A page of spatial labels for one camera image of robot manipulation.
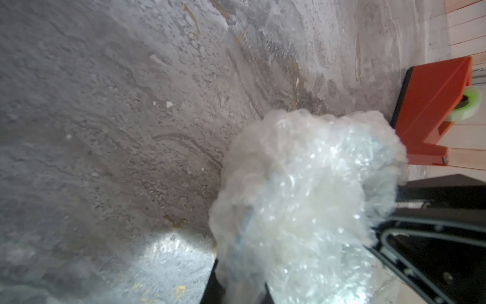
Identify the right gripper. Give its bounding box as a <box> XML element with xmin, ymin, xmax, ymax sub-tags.
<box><xmin>370</xmin><ymin>174</ymin><xmax>485</xmax><ymax>303</ymax></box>

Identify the clear bubble wrap sheet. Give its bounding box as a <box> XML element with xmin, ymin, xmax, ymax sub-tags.
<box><xmin>209</xmin><ymin>109</ymin><xmax>408</xmax><ymax>303</ymax></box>

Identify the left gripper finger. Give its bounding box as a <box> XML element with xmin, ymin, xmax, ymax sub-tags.
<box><xmin>200</xmin><ymin>259</ymin><xmax>225</xmax><ymax>304</ymax></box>

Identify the red tape dispenser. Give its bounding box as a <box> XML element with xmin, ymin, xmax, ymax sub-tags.
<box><xmin>391</xmin><ymin>56</ymin><xmax>472</xmax><ymax>166</ymax></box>

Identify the green tape roll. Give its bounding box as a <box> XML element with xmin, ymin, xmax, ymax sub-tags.
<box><xmin>445</xmin><ymin>87</ymin><xmax>482</xmax><ymax>122</ymax></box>

